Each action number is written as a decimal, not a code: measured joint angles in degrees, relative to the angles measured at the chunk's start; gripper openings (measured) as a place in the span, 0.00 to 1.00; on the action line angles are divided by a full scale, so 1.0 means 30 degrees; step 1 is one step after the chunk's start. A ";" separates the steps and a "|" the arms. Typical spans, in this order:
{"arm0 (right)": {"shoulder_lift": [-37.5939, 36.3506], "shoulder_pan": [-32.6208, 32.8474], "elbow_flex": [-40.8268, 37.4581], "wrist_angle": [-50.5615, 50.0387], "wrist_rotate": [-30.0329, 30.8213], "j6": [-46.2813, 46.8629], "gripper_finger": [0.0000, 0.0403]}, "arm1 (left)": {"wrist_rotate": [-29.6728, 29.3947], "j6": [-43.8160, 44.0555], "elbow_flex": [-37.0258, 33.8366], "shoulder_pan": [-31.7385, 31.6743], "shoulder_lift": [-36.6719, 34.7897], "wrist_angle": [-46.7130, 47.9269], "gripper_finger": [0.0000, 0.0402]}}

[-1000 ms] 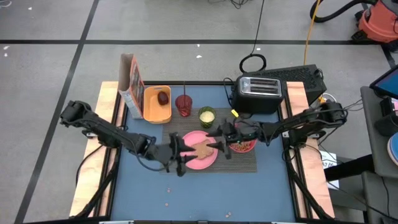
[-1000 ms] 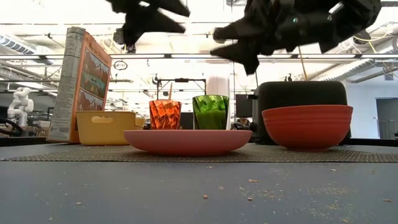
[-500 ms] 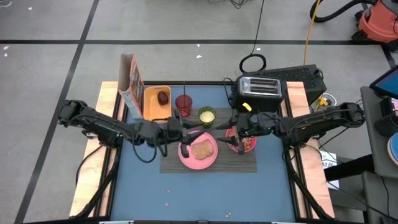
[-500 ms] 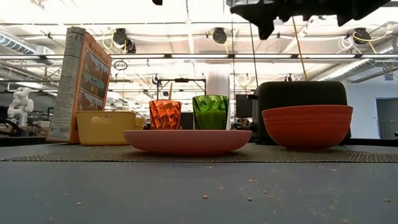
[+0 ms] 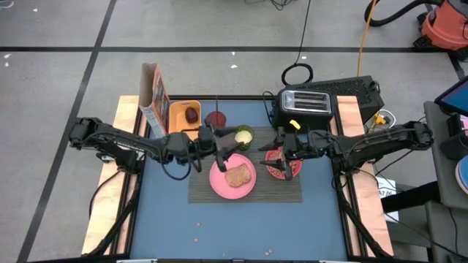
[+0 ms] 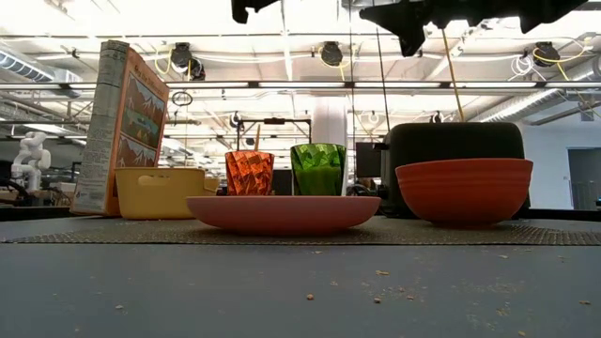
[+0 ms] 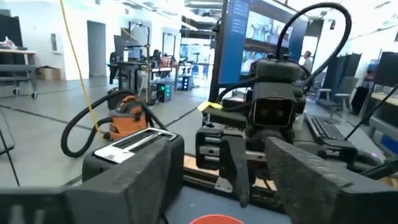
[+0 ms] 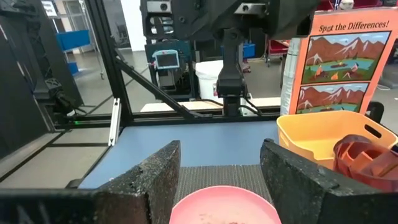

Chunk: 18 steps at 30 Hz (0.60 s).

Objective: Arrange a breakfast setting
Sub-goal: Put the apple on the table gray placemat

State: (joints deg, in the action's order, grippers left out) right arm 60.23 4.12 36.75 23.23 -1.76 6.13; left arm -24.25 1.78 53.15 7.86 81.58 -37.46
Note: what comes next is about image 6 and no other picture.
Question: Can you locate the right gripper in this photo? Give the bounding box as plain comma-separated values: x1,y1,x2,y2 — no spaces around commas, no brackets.
359,0,522,58

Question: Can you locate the orange cereal box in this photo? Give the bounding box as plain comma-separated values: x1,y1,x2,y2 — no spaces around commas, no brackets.
69,39,171,218

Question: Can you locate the red faceted cup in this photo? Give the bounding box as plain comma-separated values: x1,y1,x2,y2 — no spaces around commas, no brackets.
223,149,276,197

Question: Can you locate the pink plate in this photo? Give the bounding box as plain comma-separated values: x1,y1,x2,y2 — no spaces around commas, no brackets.
186,194,382,236

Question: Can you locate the black toaster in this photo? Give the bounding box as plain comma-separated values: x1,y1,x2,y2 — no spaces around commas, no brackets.
378,121,532,220

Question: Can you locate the black monitor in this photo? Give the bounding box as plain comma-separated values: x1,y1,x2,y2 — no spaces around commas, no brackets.
355,142,382,178

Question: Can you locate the green faceted cup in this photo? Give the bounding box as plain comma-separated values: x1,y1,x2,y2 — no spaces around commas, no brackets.
289,143,347,197

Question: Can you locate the red bowl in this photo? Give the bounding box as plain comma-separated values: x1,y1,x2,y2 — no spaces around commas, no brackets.
394,158,534,226

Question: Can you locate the yellow plastic bin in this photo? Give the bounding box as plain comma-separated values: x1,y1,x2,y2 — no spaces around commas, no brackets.
115,167,221,221

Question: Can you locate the grey woven placemat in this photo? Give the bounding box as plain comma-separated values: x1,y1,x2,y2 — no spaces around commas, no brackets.
0,215,601,247

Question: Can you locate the yellow hanging cable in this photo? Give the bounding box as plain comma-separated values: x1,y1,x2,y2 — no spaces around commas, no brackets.
439,27,466,123

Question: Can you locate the black ceiling cable reel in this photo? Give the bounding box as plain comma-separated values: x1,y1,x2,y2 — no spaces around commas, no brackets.
321,40,345,68
170,41,193,68
533,40,561,68

